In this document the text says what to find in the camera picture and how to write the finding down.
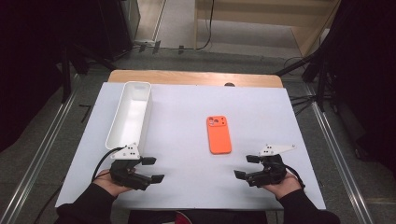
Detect black cabinet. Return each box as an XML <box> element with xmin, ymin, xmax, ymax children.
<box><xmin>69</xmin><ymin>0</ymin><xmax>141</xmax><ymax>62</ymax></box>

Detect light wooden shelf unit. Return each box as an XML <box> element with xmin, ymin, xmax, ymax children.
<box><xmin>193</xmin><ymin>0</ymin><xmax>342</xmax><ymax>58</ymax></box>

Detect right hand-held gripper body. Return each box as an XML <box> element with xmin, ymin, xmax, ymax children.
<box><xmin>245</xmin><ymin>143</ymin><xmax>297</xmax><ymax>189</ymax></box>

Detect orange phone case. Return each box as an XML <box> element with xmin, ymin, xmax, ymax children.
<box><xmin>205</xmin><ymin>115</ymin><xmax>233</xmax><ymax>155</ymax></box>

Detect wooden table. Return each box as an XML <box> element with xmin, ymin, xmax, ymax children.
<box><xmin>106</xmin><ymin>69</ymin><xmax>284</xmax><ymax>89</ymax></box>

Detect thin black cable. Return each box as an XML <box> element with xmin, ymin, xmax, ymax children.
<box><xmin>33</xmin><ymin>183</ymin><xmax>64</xmax><ymax>224</ymax></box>

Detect dark curtain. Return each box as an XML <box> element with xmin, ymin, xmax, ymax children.
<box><xmin>0</xmin><ymin>0</ymin><xmax>104</xmax><ymax>153</ymax></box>
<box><xmin>323</xmin><ymin>0</ymin><xmax>396</xmax><ymax>175</ymax></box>

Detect person's dark trousers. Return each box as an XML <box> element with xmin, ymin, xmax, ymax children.
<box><xmin>127</xmin><ymin>209</ymin><xmax>269</xmax><ymax>224</ymax></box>

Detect right hand-held gripper cable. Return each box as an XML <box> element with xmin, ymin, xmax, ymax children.
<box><xmin>284</xmin><ymin>163</ymin><xmax>306</xmax><ymax>190</ymax></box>

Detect hand-held gripper cable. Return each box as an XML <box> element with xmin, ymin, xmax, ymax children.
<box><xmin>91</xmin><ymin>146</ymin><xmax>129</xmax><ymax>183</ymax></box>
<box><xmin>284</xmin><ymin>163</ymin><xmax>306</xmax><ymax>190</ymax></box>

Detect hanging black cable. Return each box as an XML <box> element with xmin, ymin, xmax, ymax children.
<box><xmin>195</xmin><ymin>0</ymin><xmax>216</xmax><ymax>50</ymax></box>

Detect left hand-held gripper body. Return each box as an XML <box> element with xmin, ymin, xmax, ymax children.
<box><xmin>108</xmin><ymin>142</ymin><xmax>153</xmax><ymax>191</ymax></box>

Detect left hand-held gripper cable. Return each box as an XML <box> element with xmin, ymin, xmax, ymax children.
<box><xmin>91</xmin><ymin>146</ymin><xmax>129</xmax><ymax>183</ymax></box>

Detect black tripod stand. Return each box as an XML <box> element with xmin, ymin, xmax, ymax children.
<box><xmin>275</xmin><ymin>46</ymin><xmax>344</xmax><ymax>113</ymax></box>

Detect white board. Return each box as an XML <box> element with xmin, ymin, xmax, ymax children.
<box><xmin>55</xmin><ymin>81</ymin><xmax>327</xmax><ymax>211</ymax></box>

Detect white plastic storage box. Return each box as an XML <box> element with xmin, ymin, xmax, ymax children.
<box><xmin>105</xmin><ymin>80</ymin><xmax>153</xmax><ymax>153</ymax></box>

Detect red rounded item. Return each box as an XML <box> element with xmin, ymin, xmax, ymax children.
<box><xmin>174</xmin><ymin>210</ymin><xmax>192</xmax><ymax>224</ymax></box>

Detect person's left hand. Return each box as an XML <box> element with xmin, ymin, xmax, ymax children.
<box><xmin>92</xmin><ymin>169</ymin><xmax>134</xmax><ymax>198</ymax></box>

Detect metal floor rail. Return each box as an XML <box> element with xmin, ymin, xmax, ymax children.
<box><xmin>0</xmin><ymin>74</ymin><xmax>78</xmax><ymax>224</ymax></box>
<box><xmin>303</xmin><ymin>83</ymin><xmax>375</xmax><ymax>224</ymax></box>

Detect black metal stand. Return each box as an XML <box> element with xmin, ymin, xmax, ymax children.
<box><xmin>59</xmin><ymin>43</ymin><xmax>116</xmax><ymax>104</ymax></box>

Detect person's right hand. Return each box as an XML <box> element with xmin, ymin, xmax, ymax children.
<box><xmin>262</xmin><ymin>171</ymin><xmax>303</xmax><ymax>200</ymax></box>

